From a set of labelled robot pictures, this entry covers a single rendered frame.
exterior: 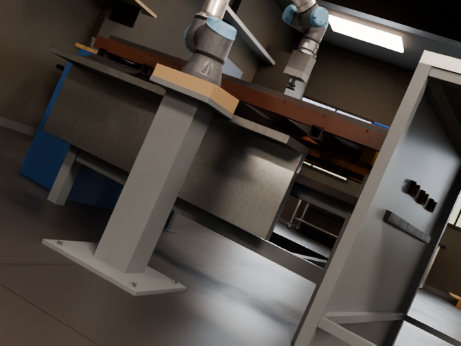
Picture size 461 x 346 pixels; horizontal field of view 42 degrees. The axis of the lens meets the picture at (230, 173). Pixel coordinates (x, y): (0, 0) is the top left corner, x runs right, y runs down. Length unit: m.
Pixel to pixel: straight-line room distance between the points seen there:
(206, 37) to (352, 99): 9.19
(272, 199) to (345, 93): 9.10
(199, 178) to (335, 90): 9.03
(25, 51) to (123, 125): 3.39
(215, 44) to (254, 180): 0.54
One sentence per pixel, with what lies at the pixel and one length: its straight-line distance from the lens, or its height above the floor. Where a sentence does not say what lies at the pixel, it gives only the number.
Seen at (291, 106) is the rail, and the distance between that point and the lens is 2.36.
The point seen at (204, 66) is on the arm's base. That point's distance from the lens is 2.11.
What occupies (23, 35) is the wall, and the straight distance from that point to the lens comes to 5.93.
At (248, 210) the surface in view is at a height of 0.37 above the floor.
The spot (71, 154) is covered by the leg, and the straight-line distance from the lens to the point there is 2.98.
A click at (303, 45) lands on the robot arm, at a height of 1.07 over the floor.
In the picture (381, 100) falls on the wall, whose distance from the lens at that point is 11.17.
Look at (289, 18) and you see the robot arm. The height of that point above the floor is 1.13.
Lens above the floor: 0.48
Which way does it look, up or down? level
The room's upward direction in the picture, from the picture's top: 24 degrees clockwise
